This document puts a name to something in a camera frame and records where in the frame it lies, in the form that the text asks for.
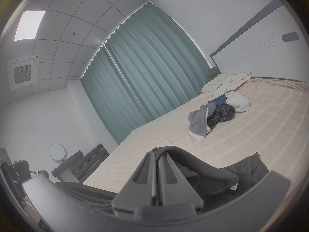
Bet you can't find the white garment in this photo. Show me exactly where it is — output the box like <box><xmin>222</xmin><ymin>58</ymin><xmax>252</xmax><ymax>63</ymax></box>
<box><xmin>226</xmin><ymin>91</ymin><xmax>251</xmax><ymax>113</ymax></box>

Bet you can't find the black shiny garment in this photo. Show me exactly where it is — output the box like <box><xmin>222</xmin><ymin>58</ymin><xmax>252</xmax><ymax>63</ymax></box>
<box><xmin>207</xmin><ymin>104</ymin><xmax>236</xmax><ymax>131</ymax></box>

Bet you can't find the bed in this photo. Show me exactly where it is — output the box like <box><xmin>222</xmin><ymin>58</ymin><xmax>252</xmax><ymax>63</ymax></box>
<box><xmin>82</xmin><ymin>0</ymin><xmax>309</xmax><ymax>202</ymax></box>

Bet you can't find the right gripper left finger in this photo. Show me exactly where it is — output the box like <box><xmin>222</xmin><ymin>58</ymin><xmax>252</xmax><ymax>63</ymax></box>
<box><xmin>112</xmin><ymin>151</ymin><xmax>156</xmax><ymax>214</ymax></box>

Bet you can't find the black T-shirt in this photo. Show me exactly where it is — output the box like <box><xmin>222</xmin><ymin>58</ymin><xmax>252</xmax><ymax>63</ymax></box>
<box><xmin>54</xmin><ymin>145</ymin><xmax>270</xmax><ymax>208</ymax></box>

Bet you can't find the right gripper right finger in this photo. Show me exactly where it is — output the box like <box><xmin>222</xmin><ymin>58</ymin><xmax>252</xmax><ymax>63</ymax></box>
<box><xmin>157</xmin><ymin>155</ymin><xmax>203</xmax><ymax>208</ymax></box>

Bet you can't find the blue-green curtain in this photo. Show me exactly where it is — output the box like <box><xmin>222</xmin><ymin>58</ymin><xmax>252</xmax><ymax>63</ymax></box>
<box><xmin>80</xmin><ymin>44</ymin><xmax>151</xmax><ymax>145</ymax></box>
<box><xmin>104</xmin><ymin>2</ymin><xmax>213</xmax><ymax>125</ymax></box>

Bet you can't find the ceiling air conditioner vent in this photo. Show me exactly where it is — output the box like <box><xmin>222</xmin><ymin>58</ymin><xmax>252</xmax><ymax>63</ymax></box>
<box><xmin>7</xmin><ymin>55</ymin><xmax>39</xmax><ymax>90</ymax></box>

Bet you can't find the dark blue garment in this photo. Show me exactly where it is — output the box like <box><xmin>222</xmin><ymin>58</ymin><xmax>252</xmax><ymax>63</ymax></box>
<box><xmin>208</xmin><ymin>96</ymin><xmax>230</xmax><ymax>107</ymax></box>

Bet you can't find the ceiling light panel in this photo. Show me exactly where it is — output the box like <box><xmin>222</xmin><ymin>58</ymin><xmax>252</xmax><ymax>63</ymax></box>
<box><xmin>14</xmin><ymin>10</ymin><xmax>46</xmax><ymax>42</ymax></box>

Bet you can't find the black chest of drawers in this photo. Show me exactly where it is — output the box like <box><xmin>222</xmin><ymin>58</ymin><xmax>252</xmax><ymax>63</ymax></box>
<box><xmin>51</xmin><ymin>144</ymin><xmax>110</xmax><ymax>184</ymax></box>

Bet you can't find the white printed pillow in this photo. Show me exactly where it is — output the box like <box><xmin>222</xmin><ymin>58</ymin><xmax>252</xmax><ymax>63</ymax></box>
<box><xmin>201</xmin><ymin>73</ymin><xmax>251</xmax><ymax>96</ymax></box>

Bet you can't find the grey garment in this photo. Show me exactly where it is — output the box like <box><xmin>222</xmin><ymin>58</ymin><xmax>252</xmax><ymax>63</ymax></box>
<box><xmin>188</xmin><ymin>104</ymin><xmax>218</xmax><ymax>142</ymax></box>

